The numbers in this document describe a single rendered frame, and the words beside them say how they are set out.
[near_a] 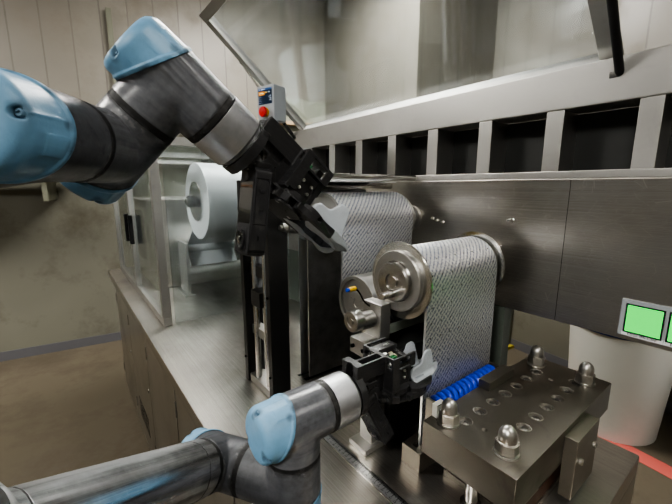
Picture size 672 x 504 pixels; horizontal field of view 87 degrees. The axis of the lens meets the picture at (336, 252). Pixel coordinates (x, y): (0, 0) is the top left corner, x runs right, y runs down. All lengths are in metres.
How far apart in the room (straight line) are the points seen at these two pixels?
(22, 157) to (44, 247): 3.52
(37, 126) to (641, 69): 0.85
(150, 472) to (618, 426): 2.50
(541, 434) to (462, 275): 0.29
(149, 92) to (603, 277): 0.81
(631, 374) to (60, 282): 4.13
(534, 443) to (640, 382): 1.91
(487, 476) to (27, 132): 0.65
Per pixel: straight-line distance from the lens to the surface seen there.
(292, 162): 0.49
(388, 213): 0.90
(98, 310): 3.91
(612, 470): 0.94
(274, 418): 0.49
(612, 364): 2.53
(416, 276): 0.64
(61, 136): 0.33
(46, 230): 3.81
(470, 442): 0.67
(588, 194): 0.86
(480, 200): 0.95
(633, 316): 0.86
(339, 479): 0.77
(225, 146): 0.44
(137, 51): 0.43
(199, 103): 0.43
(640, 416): 2.70
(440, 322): 0.70
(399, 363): 0.59
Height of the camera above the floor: 1.43
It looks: 10 degrees down
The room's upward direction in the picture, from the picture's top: straight up
